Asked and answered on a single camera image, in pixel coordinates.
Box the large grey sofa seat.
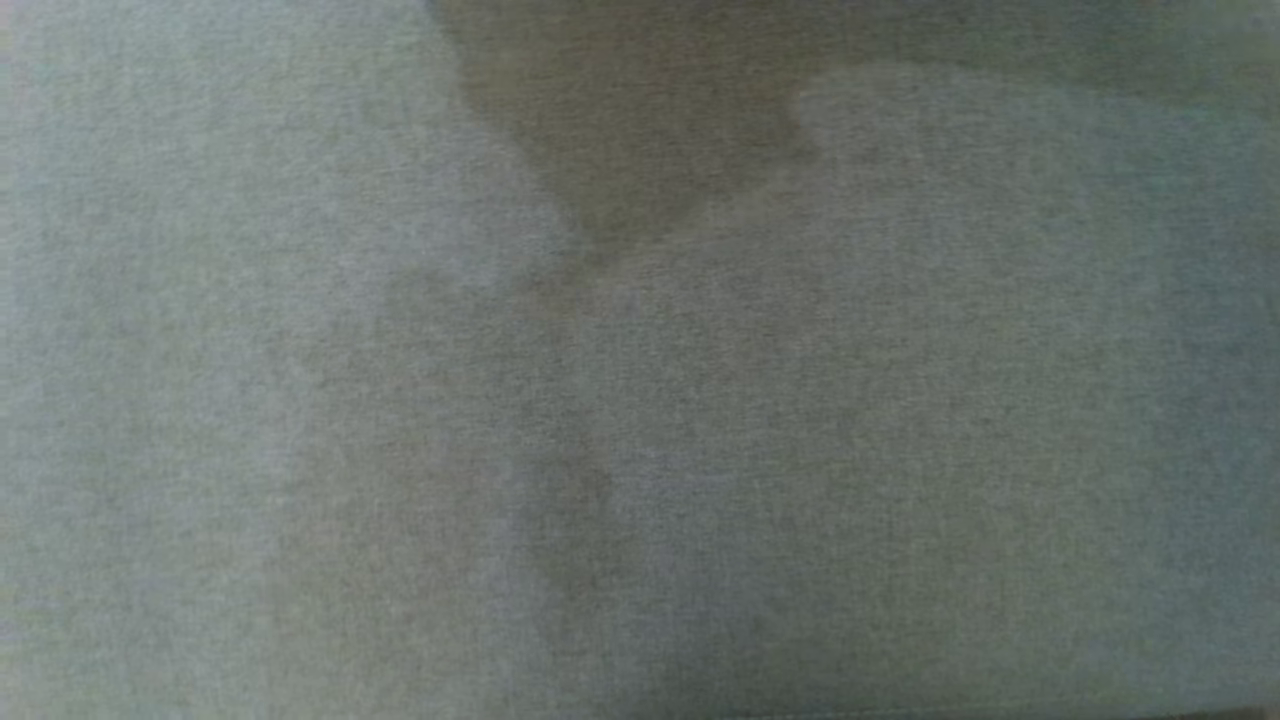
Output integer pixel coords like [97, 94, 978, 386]
[0, 0, 1280, 720]

